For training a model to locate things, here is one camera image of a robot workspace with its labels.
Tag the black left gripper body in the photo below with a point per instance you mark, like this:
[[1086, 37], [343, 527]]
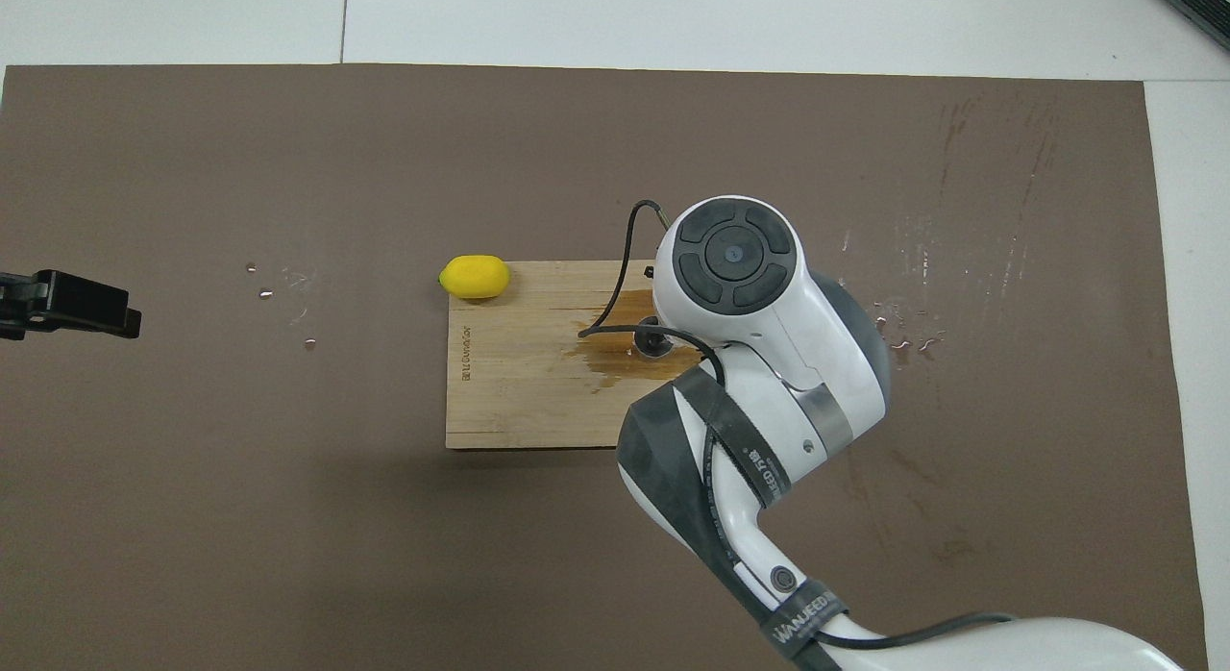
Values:
[[19, 306]]

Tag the metal jigger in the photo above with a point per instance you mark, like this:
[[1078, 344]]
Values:
[[642, 349]]

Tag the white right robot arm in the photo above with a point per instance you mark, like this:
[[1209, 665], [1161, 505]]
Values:
[[798, 363]]

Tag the brown table mat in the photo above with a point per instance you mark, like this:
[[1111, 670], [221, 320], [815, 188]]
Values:
[[288, 508]]

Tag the yellow lemon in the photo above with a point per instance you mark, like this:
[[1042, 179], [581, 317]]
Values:
[[474, 277]]

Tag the wooden cutting board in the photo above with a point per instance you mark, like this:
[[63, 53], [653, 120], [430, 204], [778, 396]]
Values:
[[519, 383]]

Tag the grey ridged device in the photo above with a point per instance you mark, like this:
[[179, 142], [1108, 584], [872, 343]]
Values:
[[1201, 3]]

